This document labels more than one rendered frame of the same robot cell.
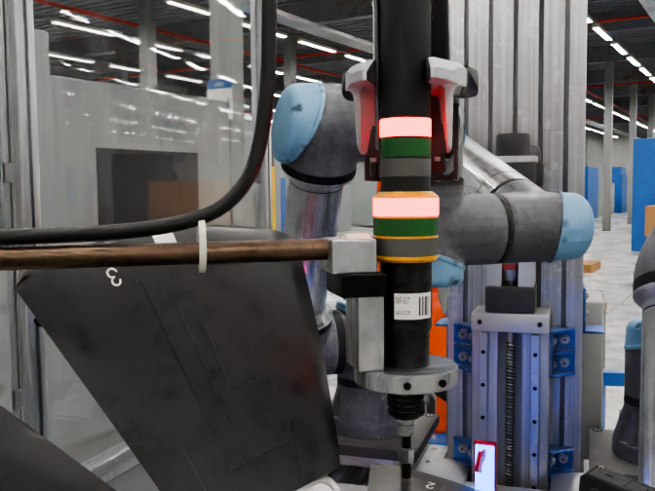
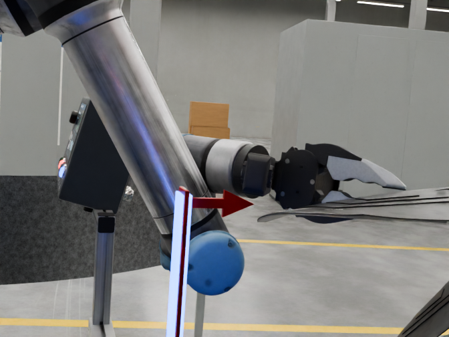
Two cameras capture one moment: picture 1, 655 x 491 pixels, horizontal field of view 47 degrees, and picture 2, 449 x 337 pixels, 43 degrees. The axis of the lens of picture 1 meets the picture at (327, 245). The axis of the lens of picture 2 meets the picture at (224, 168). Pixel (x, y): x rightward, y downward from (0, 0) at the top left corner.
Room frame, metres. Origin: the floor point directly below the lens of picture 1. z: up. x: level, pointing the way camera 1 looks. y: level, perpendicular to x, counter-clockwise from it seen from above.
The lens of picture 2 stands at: (1.09, 0.21, 1.27)
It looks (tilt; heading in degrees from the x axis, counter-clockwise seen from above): 7 degrees down; 232
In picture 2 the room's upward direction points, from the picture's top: 4 degrees clockwise
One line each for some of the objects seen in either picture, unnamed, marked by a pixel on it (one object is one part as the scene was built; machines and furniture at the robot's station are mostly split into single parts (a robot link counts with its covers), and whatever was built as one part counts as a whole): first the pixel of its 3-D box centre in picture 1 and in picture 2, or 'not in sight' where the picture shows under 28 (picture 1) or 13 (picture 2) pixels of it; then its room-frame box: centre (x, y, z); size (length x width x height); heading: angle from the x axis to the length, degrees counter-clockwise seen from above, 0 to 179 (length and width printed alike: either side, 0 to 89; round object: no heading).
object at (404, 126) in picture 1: (405, 128); not in sight; (0.50, -0.05, 1.52); 0.03 x 0.03 x 0.01
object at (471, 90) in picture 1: (444, 85); not in sight; (0.56, -0.09, 1.55); 0.09 x 0.05 x 0.02; 178
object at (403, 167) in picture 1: (405, 168); not in sight; (0.50, -0.05, 1.49); 0.03 x 0.03 x 0.01
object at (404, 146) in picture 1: (405, 148); not in sight; (0.50, -0.05, 1.50); 0.03 x 0.03 x 0.01
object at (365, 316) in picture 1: (392, 310); not in sight; (0.50, -0.04, 1.40); 0.09 x 0.07 x 0.10; 104
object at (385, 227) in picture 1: (405, 226); not in sight; (0.50, -0.05, 1.45); 0.04 x 0.04 x 0.01
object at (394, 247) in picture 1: (405, 245); not in sight; (0.50, -0.05, 1.44); 0.04 x 0.04 x 0.01
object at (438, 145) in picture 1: (415, 128); not in sight; (0.62, -0.07, 1.53); 0.12 x 0.08 x 0.09; 169
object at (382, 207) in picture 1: (405, 206); not in sight; (0.50, -0.05, 1.46); 0.04 x 0.04 x 0.01
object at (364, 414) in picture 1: (368, 399); not in sight; (1.36, -0.07, 1.09); 0.15 x 0.15 x 0.10
